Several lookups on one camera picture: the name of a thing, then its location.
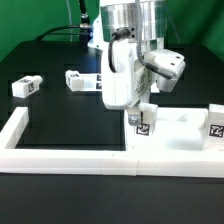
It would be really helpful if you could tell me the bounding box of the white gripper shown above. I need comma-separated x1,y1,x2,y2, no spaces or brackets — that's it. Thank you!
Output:
101,41,153,126

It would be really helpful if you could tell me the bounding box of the white square tabletop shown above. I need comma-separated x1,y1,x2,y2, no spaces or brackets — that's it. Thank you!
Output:
124,107,208,152

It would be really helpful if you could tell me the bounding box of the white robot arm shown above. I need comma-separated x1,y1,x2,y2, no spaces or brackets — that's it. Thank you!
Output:
88,0,166,126

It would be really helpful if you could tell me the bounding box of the white marker sheet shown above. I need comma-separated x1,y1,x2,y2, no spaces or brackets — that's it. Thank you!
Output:
78,73,160,94

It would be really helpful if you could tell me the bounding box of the white U-shaped fence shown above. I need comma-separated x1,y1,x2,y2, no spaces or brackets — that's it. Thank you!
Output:
0,107,224,178

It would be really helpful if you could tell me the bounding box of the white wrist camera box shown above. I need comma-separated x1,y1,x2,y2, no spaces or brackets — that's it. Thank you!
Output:
149,49,186,92

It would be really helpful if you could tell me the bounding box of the braided grey camera cable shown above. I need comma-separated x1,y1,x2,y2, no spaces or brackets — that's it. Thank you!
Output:
108,0,174,80

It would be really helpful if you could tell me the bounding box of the black cable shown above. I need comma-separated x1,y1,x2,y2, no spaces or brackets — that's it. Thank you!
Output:
34,0,93,42

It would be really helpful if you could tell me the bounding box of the grey thin cable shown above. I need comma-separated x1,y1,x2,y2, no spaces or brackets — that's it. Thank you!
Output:
65,0,74,42

